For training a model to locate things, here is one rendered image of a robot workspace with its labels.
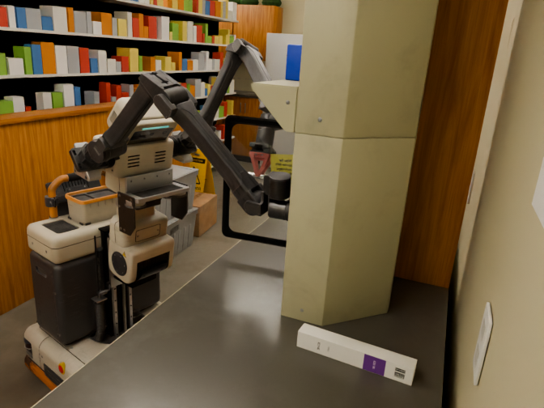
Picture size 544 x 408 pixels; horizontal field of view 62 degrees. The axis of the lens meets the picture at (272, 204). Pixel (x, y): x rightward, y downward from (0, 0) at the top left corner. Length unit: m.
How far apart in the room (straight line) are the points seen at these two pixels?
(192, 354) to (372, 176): 0.57
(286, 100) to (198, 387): 0.63
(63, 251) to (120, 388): 1.15
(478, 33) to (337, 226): 0.62
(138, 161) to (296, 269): 0.91
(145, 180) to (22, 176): 1.33
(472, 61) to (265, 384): 0.94
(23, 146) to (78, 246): 1.08
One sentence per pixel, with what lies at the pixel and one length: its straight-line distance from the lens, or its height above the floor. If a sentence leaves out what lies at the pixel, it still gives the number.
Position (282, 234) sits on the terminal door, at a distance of 1.45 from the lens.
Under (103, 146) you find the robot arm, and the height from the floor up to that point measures 1.26.
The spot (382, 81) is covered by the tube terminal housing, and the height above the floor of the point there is 1.53.
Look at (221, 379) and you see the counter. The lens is 1.00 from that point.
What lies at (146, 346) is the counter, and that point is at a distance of 1.10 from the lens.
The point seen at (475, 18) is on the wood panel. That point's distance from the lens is 1.34.
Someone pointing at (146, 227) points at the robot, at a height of 0.87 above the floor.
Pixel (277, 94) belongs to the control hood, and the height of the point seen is 1.49.
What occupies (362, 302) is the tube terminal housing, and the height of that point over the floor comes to 0.99.
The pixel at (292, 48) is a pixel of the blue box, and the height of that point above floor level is 1.59.
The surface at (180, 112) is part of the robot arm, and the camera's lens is 1.31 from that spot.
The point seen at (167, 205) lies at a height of 0.47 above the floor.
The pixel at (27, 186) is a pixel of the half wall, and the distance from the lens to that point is 3.08.
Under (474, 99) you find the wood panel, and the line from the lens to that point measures 1.34.
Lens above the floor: 1.58
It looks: 19 degrees down
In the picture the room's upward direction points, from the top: 4 degrees clockwise
